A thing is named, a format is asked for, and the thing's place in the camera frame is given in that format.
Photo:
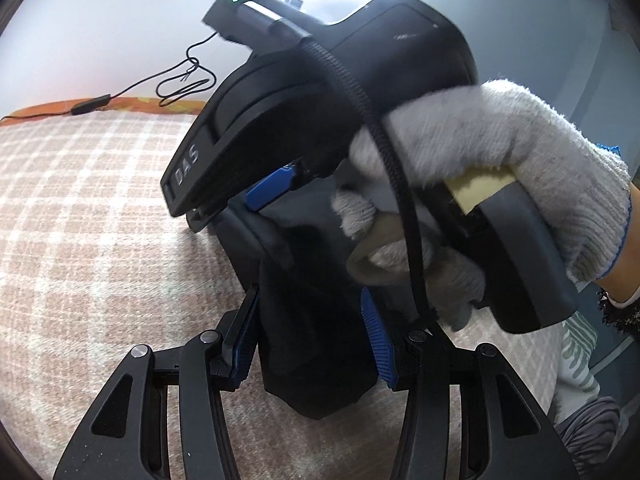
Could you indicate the checked bed blanket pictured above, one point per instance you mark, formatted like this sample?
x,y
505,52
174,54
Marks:
x,y
100,240

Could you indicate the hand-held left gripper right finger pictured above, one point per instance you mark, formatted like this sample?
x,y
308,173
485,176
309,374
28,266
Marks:
x,y
377,340

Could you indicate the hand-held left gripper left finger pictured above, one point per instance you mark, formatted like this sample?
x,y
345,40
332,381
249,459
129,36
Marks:
x,y
245,340

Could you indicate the green striped pillow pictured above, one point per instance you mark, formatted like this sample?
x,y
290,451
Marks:
x,y
575,355

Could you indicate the person's right hand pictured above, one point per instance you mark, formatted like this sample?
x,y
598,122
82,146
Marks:
x,y
525,125

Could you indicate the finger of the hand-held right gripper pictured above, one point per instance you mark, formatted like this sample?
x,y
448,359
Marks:
x,y
270,190
255,240

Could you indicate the orange bed sheet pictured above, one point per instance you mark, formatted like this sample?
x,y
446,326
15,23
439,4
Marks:
x,y
145,105

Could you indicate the black pants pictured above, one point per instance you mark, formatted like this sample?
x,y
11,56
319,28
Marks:
x,y
320,370

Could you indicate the person's right forearm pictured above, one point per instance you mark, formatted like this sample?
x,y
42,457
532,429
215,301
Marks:
x,y
631,240

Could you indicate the grey pleated cloth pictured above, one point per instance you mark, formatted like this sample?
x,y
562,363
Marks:
x,y
590,425

